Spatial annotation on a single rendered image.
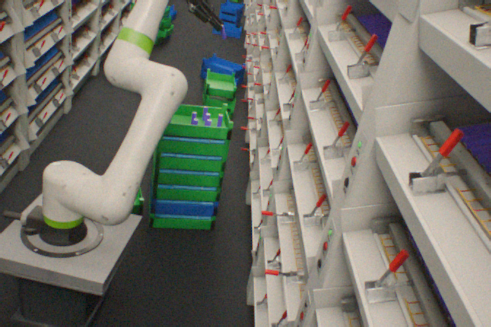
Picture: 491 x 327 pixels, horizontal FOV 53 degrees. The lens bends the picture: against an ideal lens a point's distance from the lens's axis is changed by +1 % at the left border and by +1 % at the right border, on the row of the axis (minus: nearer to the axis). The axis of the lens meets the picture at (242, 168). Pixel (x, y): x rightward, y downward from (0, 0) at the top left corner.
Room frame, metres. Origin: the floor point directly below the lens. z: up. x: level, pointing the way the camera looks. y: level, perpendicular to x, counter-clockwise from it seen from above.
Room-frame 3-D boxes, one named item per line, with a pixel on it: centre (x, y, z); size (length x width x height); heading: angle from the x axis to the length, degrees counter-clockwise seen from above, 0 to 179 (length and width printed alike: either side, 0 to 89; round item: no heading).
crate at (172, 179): (1.90, 0.25, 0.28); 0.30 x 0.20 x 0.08; 106
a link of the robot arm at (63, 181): (1.24, 0.52, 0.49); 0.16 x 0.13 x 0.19; 74
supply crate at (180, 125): (1.90, 0.25, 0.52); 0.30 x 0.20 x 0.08; 106
